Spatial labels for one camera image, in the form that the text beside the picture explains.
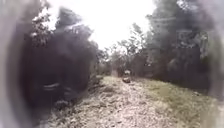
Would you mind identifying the grass strip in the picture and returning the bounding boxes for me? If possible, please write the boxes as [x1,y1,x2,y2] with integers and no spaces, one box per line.
[133,77,221,128]

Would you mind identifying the wood of trees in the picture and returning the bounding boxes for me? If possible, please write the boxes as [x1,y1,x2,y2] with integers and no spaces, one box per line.
[96,0,224,98]

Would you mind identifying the gravel dirt path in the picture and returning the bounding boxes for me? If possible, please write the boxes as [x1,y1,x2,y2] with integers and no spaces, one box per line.
[43,75,188,128]

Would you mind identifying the dark bush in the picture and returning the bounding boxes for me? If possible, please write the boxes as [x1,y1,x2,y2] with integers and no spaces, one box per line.
[16,6,101,114]

